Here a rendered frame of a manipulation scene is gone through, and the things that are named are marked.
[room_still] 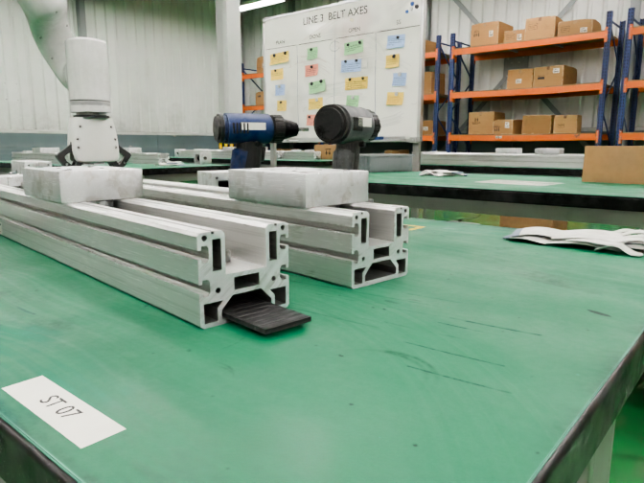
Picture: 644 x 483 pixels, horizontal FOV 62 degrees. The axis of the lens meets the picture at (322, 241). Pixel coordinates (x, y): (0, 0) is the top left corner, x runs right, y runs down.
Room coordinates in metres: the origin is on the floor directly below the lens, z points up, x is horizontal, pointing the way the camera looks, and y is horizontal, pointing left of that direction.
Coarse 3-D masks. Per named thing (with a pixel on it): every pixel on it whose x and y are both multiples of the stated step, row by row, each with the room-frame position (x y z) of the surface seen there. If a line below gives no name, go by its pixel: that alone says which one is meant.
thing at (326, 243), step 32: (160, 192) 0.89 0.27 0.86; (192, 192) 0.84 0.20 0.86; (224, 192) 0.88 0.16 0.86; (288, 224) 0.65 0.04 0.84; (320, 224) 0.63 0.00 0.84; (352, 224) 0.57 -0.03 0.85; (384, 224) 0.64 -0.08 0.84; (288, 256) 0.65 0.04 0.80; (320, 256) 0.61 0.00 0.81; (352, 256) 0.59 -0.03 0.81; (384, 256) 0.62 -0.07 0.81
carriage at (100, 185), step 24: (24, 168) 0.78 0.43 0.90; (48, 168) 0.77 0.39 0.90; (72, 168) 0.77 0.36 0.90; (96, 168) 0.77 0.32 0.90; (120, 168) 0.77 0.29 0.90; (24, 192) 0.79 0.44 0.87; (48, 192) 0.71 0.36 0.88; (72, 192) 0.68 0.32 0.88; (96, 192) 0.70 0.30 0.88; (120, 192) 0.73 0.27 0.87
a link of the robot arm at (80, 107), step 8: (72, 104) 1.19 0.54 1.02; (80, 104) 1.18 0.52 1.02; (88, 104) 1.19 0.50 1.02; (96, 104) 1.19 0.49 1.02; (104, 104) 1.21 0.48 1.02; (72, 112) 1.21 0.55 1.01; (80, 112) 1.20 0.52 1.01; (88, 112) 1.20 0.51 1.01; (96, 112) 1.21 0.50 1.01; (104, 112) 1.22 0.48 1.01
